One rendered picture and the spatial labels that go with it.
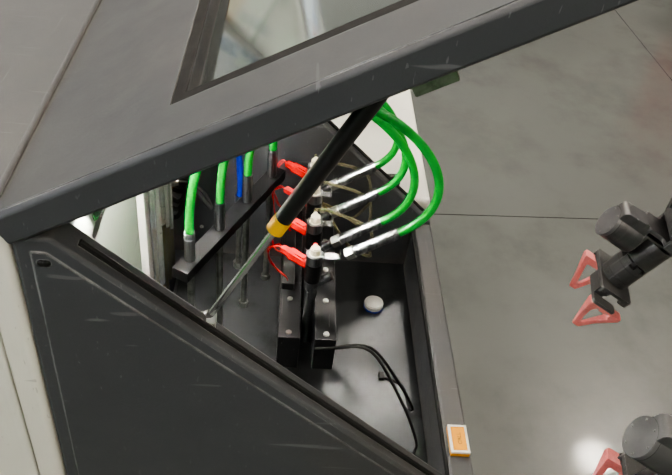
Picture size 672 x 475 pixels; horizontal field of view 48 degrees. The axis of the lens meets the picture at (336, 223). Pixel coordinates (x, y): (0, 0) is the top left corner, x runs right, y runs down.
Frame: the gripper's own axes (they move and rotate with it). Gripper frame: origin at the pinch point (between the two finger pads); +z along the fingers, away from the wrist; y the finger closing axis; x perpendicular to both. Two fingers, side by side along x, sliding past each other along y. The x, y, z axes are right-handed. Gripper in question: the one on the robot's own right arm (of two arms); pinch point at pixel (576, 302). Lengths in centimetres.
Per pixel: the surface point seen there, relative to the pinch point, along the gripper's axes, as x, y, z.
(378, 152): -37, -38, 21
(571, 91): 85, -272, 69
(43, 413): -72, 56, 18
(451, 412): -16.1, 26.7, 13.5
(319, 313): -39.7, 14.2, 22.0
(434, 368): -19.2, 18.2, 15.2
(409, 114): -32, -57, 18
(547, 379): 68, -68, 77
